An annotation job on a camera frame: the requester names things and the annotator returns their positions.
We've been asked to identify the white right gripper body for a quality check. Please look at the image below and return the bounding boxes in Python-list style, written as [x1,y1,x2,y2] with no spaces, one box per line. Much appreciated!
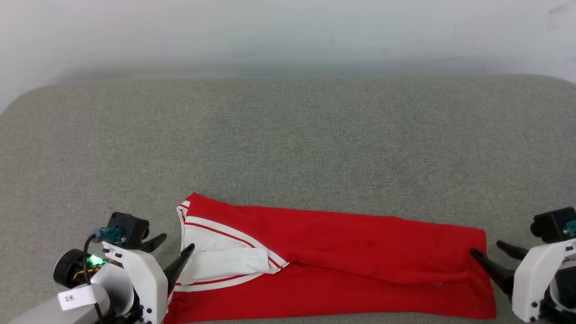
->
[512,238,576,323]

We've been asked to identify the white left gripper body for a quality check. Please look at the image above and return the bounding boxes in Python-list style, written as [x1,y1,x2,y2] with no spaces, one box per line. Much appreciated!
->
[102,241,169,324]

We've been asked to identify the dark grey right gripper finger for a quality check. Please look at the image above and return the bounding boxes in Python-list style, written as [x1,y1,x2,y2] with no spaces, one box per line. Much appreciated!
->
[470,248,515,298]
[496,240,530,261]

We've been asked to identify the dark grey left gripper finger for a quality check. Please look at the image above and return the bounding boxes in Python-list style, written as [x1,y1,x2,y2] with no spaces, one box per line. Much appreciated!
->
[163,243,196,294]
[136,233,167,253]

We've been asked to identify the red and white trousers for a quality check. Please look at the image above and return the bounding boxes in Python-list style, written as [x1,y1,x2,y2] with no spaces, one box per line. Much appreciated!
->
[164,192,497,324]

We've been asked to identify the white paper label tag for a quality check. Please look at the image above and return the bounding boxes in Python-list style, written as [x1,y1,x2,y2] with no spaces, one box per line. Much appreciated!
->
[57,284,98,312]

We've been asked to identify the teal left camera connector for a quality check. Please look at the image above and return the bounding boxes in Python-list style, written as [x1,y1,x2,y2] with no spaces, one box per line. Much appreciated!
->
[92,227,125,244]

